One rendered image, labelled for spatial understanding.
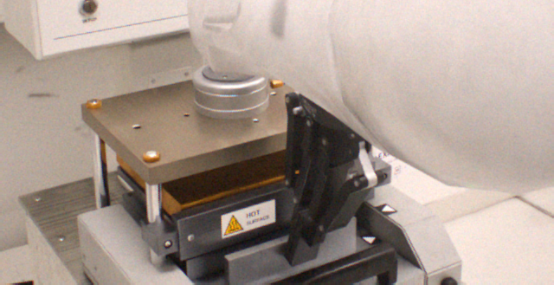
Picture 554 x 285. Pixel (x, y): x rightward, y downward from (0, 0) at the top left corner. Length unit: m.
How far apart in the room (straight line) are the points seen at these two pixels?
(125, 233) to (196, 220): 0.11
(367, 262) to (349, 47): 0.58
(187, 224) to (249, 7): 0.47
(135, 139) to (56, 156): 0.55
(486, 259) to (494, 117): 1.13
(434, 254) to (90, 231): 0.36
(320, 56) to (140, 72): 0.72
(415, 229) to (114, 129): 0.32
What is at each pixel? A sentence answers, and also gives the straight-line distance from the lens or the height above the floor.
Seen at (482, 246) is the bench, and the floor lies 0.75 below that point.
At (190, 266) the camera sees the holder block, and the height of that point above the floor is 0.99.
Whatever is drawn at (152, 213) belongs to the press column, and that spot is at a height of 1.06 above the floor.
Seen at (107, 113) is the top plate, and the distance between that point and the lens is 0.96.
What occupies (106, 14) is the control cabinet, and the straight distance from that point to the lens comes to 1.02.
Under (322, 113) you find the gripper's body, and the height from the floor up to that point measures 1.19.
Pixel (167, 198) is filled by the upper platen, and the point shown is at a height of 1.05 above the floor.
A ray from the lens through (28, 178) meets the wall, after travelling 1.44.
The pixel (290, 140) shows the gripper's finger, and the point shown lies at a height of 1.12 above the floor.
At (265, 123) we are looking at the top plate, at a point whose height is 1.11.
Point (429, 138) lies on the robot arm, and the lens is 0.28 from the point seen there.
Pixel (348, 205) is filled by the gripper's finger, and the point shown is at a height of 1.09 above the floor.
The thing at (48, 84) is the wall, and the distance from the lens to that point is 1.40.
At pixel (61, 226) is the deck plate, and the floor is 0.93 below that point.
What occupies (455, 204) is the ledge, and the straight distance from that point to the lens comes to 1.47.
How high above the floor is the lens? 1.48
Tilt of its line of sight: 22 degrees down
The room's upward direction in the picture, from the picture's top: 1 degrees counter-clockwise
